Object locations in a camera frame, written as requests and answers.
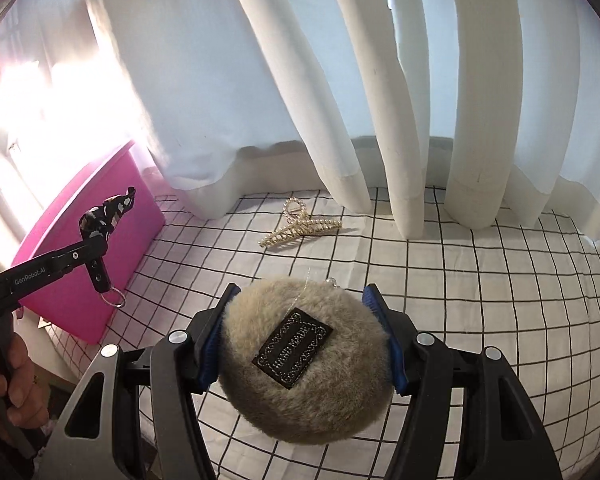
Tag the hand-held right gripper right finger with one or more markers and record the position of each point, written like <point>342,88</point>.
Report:
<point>399,370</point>

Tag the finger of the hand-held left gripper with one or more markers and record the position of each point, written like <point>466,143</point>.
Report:
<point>45,270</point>

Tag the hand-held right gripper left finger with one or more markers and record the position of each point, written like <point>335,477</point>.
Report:
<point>212,340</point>

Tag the pink plastic storage box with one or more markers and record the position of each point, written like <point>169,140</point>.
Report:
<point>130,230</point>

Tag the person's left hand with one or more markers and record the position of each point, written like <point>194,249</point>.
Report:
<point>27,385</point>

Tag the white black grid cloth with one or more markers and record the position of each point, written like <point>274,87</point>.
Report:
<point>480,310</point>

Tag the pearl hair claw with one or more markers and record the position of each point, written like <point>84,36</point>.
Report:
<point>300,230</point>

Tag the white sheer curtain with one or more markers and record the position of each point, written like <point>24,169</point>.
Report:
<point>190,85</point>

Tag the cream curtain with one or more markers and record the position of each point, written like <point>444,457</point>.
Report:
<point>480,110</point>

